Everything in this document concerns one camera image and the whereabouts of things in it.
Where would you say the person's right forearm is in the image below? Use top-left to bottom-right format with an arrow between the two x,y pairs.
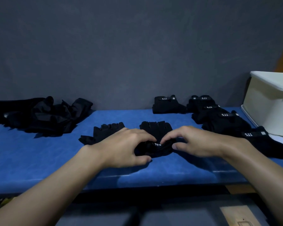
219,137 -> 283,226

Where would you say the person's right hand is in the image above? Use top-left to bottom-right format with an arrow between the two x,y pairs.
160,126 -> 225,159

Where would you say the person's left forearm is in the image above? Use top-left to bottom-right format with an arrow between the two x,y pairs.
0,144 -> 107,226

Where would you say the white storage box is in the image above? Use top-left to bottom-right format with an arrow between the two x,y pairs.
243,71 -> 283,138

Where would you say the person's left hand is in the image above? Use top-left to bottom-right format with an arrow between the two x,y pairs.
94,127 -> 158,169

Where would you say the pile of black gloves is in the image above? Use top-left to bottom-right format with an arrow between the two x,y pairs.
0,96 -> 94,138

